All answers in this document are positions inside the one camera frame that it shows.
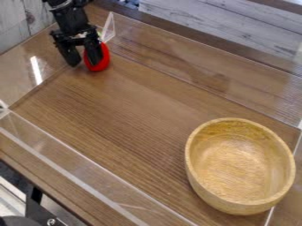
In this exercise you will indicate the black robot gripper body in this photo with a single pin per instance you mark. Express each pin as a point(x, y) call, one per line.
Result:
point(75, 37)

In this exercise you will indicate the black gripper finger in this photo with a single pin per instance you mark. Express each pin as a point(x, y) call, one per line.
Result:
point(94, 52)
point(68, 53)

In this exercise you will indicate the red plush strawberry toy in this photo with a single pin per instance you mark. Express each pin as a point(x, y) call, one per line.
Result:
point(103, 63)

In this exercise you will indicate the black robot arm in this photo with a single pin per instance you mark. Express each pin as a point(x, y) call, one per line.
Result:
point(68, 13)

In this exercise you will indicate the oval wooden bowl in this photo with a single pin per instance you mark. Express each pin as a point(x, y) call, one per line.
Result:
point(239, 165)

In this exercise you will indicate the clear acrylic front wall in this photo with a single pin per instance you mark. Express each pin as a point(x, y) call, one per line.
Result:
point(87, 189)

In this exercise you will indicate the black table leg frame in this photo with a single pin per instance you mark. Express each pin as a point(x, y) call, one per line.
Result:
point(36, 212)

